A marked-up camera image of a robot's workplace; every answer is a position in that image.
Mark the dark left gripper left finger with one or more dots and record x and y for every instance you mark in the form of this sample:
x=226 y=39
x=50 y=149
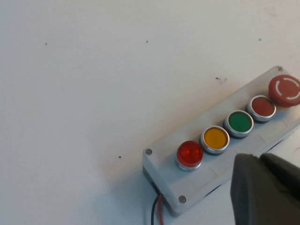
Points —
x=248 y=192

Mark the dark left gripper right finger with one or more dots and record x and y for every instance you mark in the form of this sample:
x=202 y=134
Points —
x=286 y=178

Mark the grey and black button box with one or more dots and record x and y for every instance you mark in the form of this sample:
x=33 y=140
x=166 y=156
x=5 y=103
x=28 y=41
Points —
x=234 y=164

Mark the yellow push button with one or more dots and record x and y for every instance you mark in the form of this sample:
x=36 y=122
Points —
x=215 y=140

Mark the green push button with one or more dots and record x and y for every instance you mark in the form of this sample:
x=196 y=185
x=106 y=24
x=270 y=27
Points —
x=239 y=123

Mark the flat red push button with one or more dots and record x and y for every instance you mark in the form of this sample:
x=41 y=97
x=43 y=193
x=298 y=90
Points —
x=262 y=107

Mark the red emergency stop mushroom button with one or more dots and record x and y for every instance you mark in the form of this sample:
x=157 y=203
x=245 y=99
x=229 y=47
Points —
x=287 y=90

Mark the red indicator lamp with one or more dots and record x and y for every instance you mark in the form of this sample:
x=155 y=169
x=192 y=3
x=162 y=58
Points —
x=189 y=153

